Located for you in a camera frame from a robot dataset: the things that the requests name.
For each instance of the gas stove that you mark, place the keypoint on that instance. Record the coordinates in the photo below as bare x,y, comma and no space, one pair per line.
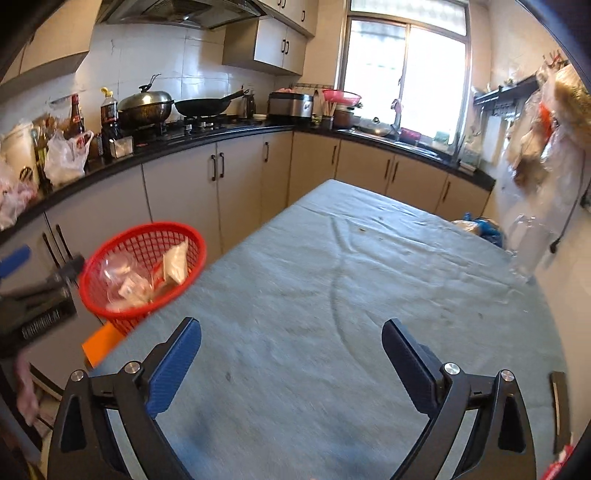
207,125

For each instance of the white plastic bag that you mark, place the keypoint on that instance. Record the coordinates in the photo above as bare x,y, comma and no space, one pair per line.
64,159

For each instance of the black wall rack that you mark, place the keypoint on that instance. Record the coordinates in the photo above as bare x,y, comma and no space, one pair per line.
503,94

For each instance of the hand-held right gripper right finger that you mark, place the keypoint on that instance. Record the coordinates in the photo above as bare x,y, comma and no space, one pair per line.
406,364

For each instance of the clear plastic wrapper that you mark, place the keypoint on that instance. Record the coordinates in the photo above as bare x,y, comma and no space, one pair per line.
122,272

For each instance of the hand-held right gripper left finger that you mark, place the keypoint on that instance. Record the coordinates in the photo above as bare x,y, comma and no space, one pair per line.
173,369

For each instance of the steel pot with lid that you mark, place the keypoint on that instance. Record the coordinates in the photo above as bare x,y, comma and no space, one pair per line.
145,108

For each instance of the beige base cabinets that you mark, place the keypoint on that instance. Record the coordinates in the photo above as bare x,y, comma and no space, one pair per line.
184,194

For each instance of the small steel container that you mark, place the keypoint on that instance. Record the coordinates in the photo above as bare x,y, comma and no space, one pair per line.
121,146

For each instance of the dark bottle with yellow cap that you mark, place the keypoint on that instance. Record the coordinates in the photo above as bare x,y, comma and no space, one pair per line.
110,120

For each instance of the brown bottle with red cap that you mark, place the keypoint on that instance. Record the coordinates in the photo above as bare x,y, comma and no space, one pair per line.
76,122

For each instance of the pink bags on counter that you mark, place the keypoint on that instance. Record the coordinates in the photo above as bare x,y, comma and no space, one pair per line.
14,198

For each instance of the blue plastic bag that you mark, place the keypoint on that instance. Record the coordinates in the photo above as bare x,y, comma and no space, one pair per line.
489,230

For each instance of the beige upper cabinets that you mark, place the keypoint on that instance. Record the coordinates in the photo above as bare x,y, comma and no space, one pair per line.
268,46

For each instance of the black wok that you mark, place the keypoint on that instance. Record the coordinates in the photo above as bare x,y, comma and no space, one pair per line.
203,106

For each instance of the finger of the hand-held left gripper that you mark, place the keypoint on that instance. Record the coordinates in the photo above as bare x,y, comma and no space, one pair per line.
16,261
60,274

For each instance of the black kitchen countertop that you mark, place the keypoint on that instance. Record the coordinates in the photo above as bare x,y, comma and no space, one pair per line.
184,141

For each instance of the white packet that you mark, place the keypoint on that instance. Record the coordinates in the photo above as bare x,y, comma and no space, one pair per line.
178,263

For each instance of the white appliance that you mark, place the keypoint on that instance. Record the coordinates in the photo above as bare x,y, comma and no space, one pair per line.
16,147

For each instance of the blue-grey tablecloth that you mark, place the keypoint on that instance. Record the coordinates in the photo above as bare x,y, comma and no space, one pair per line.
323,277

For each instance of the hanging clear plastic bags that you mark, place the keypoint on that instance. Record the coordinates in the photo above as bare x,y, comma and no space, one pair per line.
549,147

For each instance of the steel range hood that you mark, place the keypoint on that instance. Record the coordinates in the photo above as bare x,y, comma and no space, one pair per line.
184,11

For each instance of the person's left hand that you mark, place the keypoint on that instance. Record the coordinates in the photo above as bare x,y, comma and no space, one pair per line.
27,392

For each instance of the brown jar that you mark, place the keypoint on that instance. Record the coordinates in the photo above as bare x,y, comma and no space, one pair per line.
344,117

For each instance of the pink colander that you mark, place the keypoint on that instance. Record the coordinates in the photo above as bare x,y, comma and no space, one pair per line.
341,97

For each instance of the red mesh plastic basket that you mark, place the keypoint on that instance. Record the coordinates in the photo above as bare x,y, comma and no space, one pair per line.
134,240

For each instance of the steel pan lid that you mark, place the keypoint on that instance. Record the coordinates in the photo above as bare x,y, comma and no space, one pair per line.
374,127

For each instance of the steel faucet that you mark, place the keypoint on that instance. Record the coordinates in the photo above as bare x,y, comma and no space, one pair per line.
397,120

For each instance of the orange box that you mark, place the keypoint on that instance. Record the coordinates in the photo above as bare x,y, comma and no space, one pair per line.
104,344

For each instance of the steel kettle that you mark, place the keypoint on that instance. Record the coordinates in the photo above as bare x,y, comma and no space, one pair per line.
248,106

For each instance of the silver rice cooker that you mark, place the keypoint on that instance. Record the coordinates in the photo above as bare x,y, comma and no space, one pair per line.
291,108

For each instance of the window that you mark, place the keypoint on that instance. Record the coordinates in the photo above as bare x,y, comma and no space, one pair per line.
406,69

